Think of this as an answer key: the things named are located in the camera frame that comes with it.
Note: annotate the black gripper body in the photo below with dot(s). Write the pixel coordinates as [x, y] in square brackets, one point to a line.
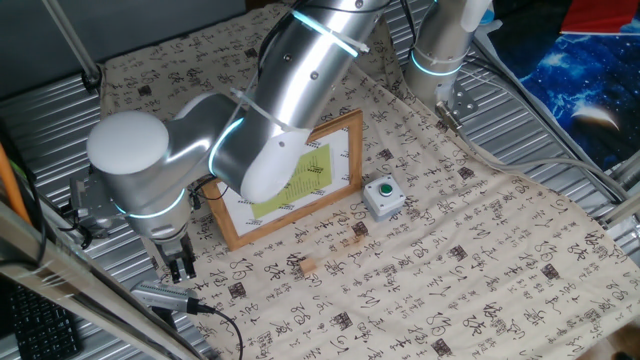
[175, 250]

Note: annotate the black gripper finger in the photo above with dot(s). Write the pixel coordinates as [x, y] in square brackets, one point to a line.
[175, 270]
[188, 267]

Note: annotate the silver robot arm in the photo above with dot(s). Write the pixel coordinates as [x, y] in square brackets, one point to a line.
[300, 75]

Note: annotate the small wooden block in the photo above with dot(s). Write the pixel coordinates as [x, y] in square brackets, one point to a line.
[308, 266]

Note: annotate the aluminium beam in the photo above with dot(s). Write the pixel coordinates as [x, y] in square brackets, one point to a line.
[50, 260]

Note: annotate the black keyboard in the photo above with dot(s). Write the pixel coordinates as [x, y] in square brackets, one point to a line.
[40, 325]

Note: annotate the grey box with green button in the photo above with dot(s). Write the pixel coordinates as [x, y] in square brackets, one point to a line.
[382, 207]

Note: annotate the grey metal pole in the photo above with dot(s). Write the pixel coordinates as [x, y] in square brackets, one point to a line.
[70, 40]

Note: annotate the beige calligraphy print cloth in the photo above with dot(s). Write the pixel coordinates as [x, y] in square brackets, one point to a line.
[425, 275]

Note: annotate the blue space print poster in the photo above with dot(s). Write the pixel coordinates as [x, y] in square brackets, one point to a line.
[575, 85]

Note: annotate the red sheet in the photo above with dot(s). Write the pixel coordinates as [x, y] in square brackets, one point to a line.
[600, 15]

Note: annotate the silver ribbed camera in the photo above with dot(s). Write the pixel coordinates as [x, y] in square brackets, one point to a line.
[160, 295]

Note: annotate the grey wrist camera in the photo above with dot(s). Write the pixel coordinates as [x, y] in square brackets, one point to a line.
[102, 215]

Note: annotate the wooden picture frame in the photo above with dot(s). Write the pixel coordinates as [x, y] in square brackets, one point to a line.
[357, 150]

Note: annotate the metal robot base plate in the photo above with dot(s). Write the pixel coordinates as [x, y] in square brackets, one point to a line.
[465, 102]

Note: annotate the aluminium frame profile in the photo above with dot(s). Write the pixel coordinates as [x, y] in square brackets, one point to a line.
[625, 210]

